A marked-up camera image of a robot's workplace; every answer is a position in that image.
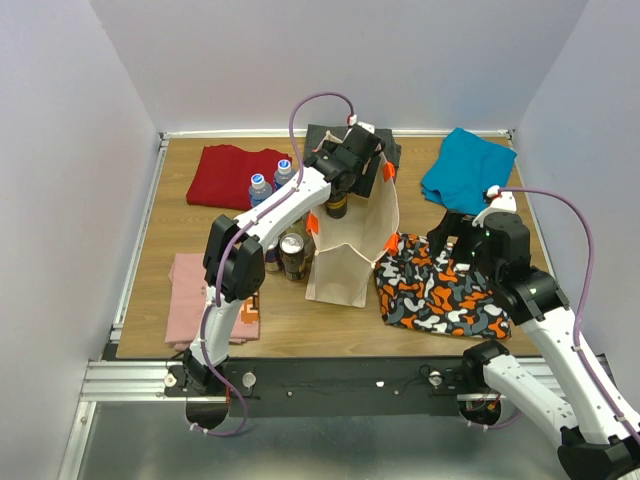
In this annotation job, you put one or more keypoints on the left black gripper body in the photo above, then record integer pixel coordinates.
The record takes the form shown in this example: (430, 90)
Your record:
(362, 182)

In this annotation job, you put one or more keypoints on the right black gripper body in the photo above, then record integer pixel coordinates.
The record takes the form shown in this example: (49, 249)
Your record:
(469, 230)

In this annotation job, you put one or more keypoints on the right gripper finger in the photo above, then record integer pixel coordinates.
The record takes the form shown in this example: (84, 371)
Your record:
(449, 226)
(465, 248)

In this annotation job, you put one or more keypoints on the silver top can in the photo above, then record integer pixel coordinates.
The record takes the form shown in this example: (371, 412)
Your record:
(336, 206)
(293, 256)

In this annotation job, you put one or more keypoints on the beige canvas tote bag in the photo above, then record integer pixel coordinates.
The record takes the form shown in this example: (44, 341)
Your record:
(347, 249)

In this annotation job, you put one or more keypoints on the blue cap bottle front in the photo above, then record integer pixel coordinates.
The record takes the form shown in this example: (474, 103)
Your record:
(283, 173)

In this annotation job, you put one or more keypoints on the blue cap water bottle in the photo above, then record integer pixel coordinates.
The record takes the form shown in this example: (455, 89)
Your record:
(259, 190)

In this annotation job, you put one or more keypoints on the red top can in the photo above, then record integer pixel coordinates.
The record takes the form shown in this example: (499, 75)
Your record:
(273, 262)

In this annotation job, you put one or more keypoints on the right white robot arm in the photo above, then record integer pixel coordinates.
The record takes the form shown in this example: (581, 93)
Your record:
(593, 428)

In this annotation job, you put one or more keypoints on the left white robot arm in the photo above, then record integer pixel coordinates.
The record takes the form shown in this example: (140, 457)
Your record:
(234, 257)

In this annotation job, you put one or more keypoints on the folded teal shirt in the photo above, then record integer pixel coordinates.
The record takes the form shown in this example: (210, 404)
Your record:
(467, 166)

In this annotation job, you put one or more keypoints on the orange camouflage folded garment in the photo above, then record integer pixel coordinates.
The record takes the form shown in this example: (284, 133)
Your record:
(437, 294)

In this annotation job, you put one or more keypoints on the folded dark grey garment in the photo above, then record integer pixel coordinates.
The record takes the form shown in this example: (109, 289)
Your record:
(316, 133)

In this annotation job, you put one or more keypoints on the folded red shirt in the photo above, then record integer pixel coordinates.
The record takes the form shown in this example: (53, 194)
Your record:
(223, 175)

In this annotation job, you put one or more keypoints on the folded pink graphic shirt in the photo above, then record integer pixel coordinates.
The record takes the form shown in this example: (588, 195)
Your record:
(187, 303)

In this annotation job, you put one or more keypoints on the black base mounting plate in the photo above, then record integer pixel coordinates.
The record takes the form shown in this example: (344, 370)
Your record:
(340, 386)

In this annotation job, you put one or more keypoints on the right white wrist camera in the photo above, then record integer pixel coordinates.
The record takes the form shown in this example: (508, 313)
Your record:
(497, 202)

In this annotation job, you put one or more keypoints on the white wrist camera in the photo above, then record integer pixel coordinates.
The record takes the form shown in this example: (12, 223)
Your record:
(497, 202)
(353, 121)

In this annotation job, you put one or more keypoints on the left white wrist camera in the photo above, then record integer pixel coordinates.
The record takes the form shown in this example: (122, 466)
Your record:
(353, 121)

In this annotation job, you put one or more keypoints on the aluminium table frame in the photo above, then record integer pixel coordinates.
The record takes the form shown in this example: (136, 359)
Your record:
(127, 428)

